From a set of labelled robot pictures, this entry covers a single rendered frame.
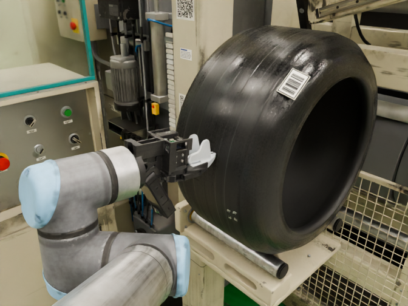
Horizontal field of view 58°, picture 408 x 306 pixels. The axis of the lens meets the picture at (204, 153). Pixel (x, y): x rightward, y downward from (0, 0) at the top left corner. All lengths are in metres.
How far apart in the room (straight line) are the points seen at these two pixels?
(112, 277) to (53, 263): 0.20
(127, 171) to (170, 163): 0.09
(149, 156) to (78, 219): 0.16
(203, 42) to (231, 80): 0.26
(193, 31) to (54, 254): 0.69
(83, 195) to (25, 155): 0.75
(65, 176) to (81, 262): 0.13
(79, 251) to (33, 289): 0.91
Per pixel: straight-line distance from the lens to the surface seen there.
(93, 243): 0.59
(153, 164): 0.66
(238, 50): 0.86
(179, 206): 1.13
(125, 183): 0.60
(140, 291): 0.43
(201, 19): 1.03
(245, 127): 0.73
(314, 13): 1.28
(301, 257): 1.21
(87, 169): 0.57
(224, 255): 1.09
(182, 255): 0.54
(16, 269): 1.42
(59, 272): 0.61
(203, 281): 1.46
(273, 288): 1.02
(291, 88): 0.74
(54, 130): 1.30
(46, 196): 0.54
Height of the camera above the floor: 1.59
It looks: 26 degrees down
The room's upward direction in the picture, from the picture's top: straight up
